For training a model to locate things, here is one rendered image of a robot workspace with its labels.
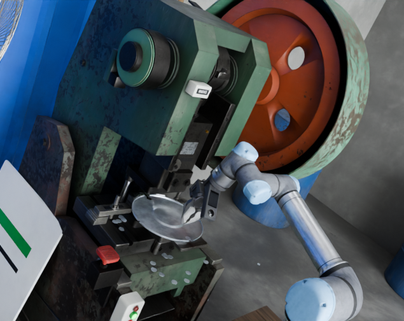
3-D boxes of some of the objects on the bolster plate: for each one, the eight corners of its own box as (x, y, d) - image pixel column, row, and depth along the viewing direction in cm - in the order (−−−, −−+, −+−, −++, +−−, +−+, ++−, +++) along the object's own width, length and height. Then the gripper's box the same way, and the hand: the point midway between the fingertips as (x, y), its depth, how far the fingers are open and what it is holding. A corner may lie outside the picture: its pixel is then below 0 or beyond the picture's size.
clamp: (130, 220, 176) (139, 199, 172) (93, 225, 164) (102, 202, 160) (121, 211, 179) (130, 190, 176) (84, 215, 167) (93, 192, 163)
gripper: (228, 176, 154) (191, 214, 163) (207, 165, 150) (170, 206, 159) (232, 193, 148) (193, 232, 157) (210, 182, 143) (172, 223, 153)
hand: (184, 222), depth 155 cm, fingers closed
